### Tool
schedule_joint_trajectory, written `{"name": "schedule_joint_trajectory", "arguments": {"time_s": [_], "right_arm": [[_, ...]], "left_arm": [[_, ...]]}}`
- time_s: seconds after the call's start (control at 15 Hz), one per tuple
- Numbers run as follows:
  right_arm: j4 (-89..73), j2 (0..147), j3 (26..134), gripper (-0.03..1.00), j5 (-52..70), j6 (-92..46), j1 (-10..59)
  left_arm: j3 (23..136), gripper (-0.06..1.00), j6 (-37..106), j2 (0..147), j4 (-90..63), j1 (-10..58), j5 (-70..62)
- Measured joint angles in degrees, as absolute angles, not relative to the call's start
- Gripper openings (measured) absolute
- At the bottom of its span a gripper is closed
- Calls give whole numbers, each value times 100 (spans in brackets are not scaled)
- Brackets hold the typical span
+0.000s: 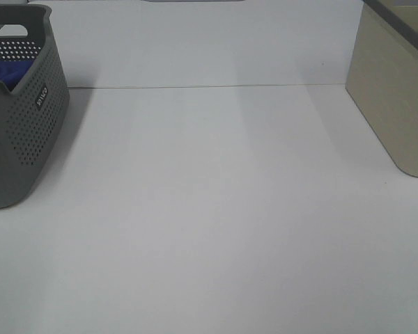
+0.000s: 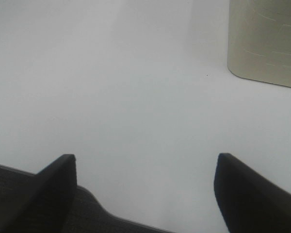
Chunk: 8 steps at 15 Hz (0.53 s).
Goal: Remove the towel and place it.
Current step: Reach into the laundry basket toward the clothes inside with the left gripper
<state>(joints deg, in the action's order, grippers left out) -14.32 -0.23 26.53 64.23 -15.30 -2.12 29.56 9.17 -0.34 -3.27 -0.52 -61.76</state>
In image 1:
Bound blue microfiber towel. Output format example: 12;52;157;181
0;61;33;91

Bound grey perforated plastic basket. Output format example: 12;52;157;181
0;4;70;209

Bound beige plastic bin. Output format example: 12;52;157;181
346;1;418;177

